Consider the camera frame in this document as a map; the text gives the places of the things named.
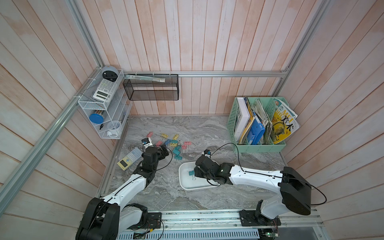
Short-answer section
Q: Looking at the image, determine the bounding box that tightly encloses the teal binder clip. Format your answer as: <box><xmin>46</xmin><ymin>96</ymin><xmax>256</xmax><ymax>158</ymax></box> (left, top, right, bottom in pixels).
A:
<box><xmin>189</xmin><ymin>171</ymin><xmax>196</xmax><ymax>181</ymax></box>

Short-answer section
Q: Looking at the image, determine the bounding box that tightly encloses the white plastic storage tray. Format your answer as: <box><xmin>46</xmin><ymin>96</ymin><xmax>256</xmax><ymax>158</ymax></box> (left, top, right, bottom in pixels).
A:
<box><xmin>179</xmin><ymin>162</ymin><xmax>219</xmax><ymax>191</ymax></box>

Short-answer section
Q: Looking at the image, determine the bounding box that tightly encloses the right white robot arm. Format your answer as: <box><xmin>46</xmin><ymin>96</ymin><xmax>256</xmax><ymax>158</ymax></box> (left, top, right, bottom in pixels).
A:
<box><xmin>194</xmin><ymin>155</ymin><xmax>312</xmax><ymax>220</ymax></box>

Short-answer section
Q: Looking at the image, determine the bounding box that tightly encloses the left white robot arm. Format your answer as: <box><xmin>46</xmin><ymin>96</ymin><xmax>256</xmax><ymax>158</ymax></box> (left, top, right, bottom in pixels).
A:
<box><xmin>75</xmin><ymin>145</ymin><xmax>169</xmax><ymax>240</ymax></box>

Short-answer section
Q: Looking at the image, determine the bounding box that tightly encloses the yellow binder clip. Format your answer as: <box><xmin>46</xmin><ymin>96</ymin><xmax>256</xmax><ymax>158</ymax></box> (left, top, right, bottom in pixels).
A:
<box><xmin>161</xmin><ymin>133</ymin><xmax>169</xmax><ymax>139</ymax></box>

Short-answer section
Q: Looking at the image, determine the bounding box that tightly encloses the yellow blue calculator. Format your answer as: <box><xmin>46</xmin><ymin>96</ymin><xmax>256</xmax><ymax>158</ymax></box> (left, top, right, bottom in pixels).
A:
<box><xmin>117</xmin><ymin>148</ymin><xmax>143</xmax><ymax>171</ymax></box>

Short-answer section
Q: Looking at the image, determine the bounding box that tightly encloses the white cup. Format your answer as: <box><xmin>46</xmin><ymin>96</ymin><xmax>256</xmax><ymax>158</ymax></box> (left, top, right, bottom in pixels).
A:
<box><xmin>107</xmin><ymin>121</ymin><xmax>122</xmax><ymax>138</ymax></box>

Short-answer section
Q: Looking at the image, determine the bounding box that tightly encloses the white book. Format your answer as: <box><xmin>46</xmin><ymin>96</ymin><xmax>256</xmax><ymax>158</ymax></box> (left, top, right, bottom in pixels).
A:
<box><xmin>234</xmin><ymin>98</ymin><xmax>250</xmax><ymax>143</ymax></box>

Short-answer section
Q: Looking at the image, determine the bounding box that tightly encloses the blue folder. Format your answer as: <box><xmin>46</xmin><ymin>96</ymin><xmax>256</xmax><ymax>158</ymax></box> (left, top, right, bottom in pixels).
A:
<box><xmin>247</xmin><ymin>114</ymin><xmax>265</xmax><ymax>145</ymax></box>

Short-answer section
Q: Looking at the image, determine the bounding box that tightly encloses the blue lid jar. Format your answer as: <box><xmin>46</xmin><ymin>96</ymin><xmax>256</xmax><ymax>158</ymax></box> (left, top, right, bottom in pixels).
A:
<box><xmin>89</xmin><ymin>110</ymin><xmax>105</xmax><ymax>125</ymax></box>

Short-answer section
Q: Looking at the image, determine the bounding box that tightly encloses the green plastic book crate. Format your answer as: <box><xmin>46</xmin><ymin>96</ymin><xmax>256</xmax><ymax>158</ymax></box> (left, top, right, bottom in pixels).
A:
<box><xmin>227</xmin><ymin>97</ymin><xmax>287</xmax><ymax>153</ymax></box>

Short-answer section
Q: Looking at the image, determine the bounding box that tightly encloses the clear ruler on basket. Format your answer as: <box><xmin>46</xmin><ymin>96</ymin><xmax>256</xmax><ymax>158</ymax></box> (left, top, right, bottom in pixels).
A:
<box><xmin>125</xmin><ymin>75</ymin><xmax>166</xmax><ymax>83</ymax></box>

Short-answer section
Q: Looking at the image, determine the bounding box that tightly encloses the white desk calculator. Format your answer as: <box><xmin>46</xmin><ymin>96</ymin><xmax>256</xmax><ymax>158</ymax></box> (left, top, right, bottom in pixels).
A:
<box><xmin>93</xmin><ymin>79</ymin><xmax>118</xmax><ymax>103</ymax></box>

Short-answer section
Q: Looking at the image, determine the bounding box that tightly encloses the yellow magazine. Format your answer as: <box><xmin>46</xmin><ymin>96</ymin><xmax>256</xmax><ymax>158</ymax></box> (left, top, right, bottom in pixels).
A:
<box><xmin>271</xmin><ymin>98</ymin><xmax>301</xmax><ymax>144</ymax></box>

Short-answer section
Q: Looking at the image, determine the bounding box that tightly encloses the round grey black device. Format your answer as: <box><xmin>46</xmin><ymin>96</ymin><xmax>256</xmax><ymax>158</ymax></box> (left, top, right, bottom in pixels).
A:
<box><xmin>102</xmin><ymin>66</ymin><xmax>119</xmax><ymax>83</ymax></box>

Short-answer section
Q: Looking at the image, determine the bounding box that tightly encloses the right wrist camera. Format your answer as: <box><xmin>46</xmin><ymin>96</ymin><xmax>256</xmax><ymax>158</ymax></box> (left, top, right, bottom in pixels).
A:
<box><xmin>203</xmin><ymin>149</ymin><xmax>211</xmax><ymax>158</ymax></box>

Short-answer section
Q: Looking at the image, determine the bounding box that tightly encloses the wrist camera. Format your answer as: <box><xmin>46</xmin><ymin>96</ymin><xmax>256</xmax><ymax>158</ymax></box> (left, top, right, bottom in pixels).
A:
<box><xmin>203</xmin><ymin>149</ymin><xmax>211</xmax><ymax>158</ymax></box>
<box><xmin>142</xmin><ymin>138</ymin><xmax>153</xmax><ymax>152</ymax></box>

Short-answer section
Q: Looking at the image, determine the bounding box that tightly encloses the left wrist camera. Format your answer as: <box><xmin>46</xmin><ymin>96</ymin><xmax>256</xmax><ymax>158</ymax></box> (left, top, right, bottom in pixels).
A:
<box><xmin>142</xmin><ymin>138</ymin><xmax>153</xmax><ymax>152</ymax></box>

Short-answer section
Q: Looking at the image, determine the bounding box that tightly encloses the aluminium rail base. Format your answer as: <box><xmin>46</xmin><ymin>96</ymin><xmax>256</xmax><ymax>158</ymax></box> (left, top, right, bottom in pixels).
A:
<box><xmin>116</xmin><ymin>210</ymin><xmax>330</xmax><ymax>240</ymax></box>

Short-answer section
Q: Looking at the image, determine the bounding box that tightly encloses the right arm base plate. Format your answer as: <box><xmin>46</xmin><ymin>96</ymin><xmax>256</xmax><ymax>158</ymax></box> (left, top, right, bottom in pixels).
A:
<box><xmin>239</xmin><ymin>210</ymin><xmax>281</xmax><ymax>227</ymax></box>

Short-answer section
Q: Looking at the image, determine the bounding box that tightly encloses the black wire mesh basket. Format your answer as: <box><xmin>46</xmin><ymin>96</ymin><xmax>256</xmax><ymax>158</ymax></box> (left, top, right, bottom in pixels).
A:
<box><xmin>123</xmin><ymin>74</ymin><xmax>180</xmax><ymax>101</ymax></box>

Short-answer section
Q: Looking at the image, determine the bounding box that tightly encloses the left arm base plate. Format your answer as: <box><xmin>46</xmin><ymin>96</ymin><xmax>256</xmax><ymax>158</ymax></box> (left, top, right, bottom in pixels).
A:
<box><xmin>129</xmin><ymin>212</ymin><xmax>162</xmax><ymax>230</ymax></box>

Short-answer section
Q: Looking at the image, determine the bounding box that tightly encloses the white wire wall shelf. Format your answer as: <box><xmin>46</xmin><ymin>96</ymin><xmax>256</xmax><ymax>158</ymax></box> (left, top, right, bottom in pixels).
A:
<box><xmin>78</xmin><ymin>68</ymin><xmax>133</xmax><ymax>140</ymax></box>

